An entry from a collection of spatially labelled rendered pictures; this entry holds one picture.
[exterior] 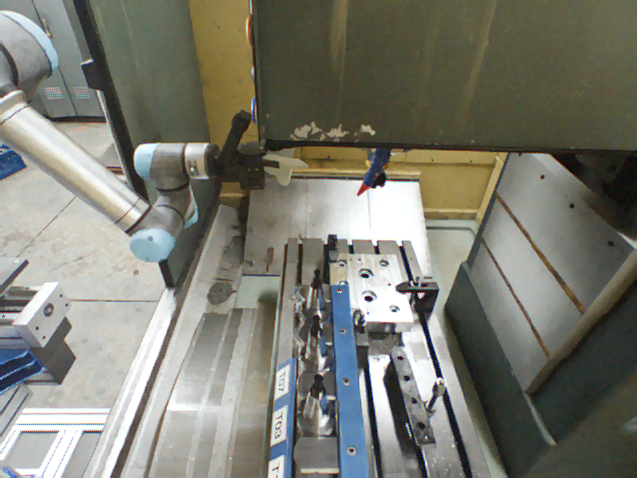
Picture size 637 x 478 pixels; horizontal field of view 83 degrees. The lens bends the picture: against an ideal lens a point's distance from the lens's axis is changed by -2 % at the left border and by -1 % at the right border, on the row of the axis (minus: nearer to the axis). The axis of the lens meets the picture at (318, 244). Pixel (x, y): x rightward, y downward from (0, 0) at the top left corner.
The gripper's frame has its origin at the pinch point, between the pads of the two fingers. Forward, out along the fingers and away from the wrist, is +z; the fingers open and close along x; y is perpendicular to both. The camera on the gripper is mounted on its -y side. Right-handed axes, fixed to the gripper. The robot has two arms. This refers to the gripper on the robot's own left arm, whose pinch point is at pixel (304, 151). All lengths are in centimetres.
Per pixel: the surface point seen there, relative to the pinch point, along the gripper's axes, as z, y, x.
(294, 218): -9, 71, -78
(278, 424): -7, 53, 33
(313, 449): 2, 25, 49
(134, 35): -48, -15, -43
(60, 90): -307, 93, -383
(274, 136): -2.1, -16.7, 32.5
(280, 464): -5, 52, 42
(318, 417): 3, 22, 46
